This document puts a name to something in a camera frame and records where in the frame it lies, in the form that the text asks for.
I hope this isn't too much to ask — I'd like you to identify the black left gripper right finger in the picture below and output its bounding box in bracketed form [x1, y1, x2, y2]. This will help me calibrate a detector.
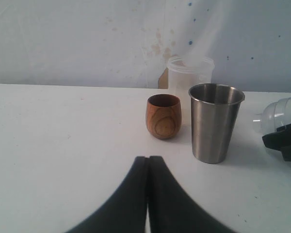
[148, 156, 233, 233]

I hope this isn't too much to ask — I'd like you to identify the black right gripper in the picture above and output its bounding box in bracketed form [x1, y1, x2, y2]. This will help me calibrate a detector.
[262, 124, 291, 162]

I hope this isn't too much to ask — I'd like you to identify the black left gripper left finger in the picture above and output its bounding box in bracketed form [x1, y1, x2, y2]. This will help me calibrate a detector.
[69, 156, 149, 233]

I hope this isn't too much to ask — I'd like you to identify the clear domed shaker lid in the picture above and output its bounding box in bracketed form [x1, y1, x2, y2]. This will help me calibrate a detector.
[253, 97, 291, 135]

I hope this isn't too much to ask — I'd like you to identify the stainless steel cup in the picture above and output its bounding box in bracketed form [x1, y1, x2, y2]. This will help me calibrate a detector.
[188, 83, 245, 164]

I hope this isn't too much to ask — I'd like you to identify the round wooden cup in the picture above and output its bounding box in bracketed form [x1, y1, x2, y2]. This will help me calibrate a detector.
[145, 94, 182, 140]

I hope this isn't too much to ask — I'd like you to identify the frosted plastic jar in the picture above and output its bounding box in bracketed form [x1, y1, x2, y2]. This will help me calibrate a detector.
[167, 55, 215, 97]

